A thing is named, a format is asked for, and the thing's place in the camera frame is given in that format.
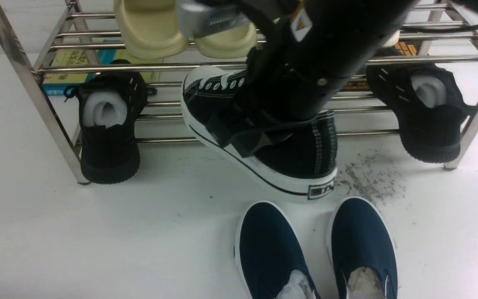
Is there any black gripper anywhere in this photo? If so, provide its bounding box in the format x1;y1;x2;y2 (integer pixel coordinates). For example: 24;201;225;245
205;46;306;157

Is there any black canvas sneaker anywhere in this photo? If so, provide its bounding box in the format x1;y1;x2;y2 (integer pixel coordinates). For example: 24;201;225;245
181;66;338;202

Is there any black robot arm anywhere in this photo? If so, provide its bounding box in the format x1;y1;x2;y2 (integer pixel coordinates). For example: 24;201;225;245
181;0;476;173

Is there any stainless steel shoe rack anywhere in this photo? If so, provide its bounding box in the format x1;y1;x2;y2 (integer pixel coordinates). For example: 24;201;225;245
0;0;478;185

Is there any pale green slipper right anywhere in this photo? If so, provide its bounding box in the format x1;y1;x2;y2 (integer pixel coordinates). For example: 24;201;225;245
194;23;257;59

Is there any pale green slipper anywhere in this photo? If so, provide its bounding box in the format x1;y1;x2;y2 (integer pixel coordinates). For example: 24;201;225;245
112;0;189;59
194;23;257;59

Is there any navy slip-on shoe left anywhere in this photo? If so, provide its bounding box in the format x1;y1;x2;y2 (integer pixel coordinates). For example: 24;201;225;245
234;201;320;299

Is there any navy slip-on shoe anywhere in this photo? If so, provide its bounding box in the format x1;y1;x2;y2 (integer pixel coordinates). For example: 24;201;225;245
234;201;320;299
327;197;398;299

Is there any black knit sneaker left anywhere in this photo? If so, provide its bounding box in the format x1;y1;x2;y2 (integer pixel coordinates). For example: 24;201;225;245
64;70;148;185

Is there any black knit sneaker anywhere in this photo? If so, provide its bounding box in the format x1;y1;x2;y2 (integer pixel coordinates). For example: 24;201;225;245
64;70;148;185
366;63;477;164

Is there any pale green slipper left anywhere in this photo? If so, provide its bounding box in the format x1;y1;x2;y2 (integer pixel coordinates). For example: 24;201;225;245
112;0;189;59

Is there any navy slip-on shoe right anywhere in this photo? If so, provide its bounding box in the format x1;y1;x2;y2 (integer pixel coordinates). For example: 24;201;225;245
327;197;398;299

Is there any cream slipper right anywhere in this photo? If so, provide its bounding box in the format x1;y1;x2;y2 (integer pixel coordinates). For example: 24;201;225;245
383;30;400;48

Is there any yellow green book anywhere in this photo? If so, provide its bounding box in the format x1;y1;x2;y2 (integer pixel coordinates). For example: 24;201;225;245
42;49;163;96

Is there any black knit sneaker right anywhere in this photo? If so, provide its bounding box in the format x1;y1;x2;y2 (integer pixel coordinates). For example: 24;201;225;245
366;63;477;164

